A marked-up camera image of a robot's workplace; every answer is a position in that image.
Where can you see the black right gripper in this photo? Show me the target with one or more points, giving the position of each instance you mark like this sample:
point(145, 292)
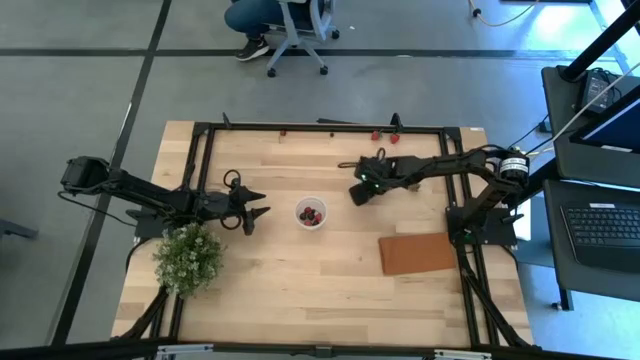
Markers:
point(377, 174)

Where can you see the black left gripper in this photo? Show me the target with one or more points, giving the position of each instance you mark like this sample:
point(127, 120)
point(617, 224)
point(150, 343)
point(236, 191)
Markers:
point(222, 207)

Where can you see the red strawberry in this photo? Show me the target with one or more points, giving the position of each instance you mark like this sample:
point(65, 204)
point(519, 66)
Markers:
point(394, 138)
point(375, 135)

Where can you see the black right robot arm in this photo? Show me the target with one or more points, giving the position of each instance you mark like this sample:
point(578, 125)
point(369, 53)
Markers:
point(450, 162)

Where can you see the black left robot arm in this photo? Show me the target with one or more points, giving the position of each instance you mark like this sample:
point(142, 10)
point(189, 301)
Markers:
point(140, 189)

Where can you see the white bowl with strawberries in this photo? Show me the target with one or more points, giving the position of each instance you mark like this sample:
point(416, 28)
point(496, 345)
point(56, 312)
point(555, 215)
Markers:
point(322, 202)

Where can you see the green potted plant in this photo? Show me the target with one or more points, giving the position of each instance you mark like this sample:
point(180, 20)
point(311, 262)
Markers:
point(187, 260)

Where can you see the yellow plug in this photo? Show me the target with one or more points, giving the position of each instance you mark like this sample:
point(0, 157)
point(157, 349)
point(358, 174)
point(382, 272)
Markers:
point(520, 150)

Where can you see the grey white office chair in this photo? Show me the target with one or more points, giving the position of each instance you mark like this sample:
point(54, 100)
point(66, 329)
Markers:
point(320, 15)

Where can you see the person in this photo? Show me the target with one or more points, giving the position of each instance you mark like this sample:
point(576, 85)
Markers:
point(250, 20)

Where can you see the black desk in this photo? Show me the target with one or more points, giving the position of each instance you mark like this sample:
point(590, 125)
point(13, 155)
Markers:
point(555, 270)
point(560, 150)

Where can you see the black metal bar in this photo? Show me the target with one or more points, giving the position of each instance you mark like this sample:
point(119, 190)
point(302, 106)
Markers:
point(75, 352)

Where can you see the dark furniture leg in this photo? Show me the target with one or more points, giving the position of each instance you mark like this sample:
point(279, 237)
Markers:
point(15, 230)

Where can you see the black keyboard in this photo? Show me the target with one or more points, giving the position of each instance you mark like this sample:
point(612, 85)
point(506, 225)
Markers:
point(605, 235)

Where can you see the black power adapter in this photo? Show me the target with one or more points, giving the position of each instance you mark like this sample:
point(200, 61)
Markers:
point(595, 90)

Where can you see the black computer monitor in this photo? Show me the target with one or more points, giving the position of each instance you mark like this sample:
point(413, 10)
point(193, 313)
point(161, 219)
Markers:
point(620, 127)

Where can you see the black diagonal pole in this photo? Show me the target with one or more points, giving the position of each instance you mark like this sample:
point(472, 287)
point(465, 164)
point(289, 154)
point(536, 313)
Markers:
point(600, 42)

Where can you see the black metal table frame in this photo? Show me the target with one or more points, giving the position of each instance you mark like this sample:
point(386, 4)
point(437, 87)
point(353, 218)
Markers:
point(325, 128)

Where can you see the silver bracket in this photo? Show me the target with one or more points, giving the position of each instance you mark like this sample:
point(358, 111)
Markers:
point(462, 355)
point(185, 350)

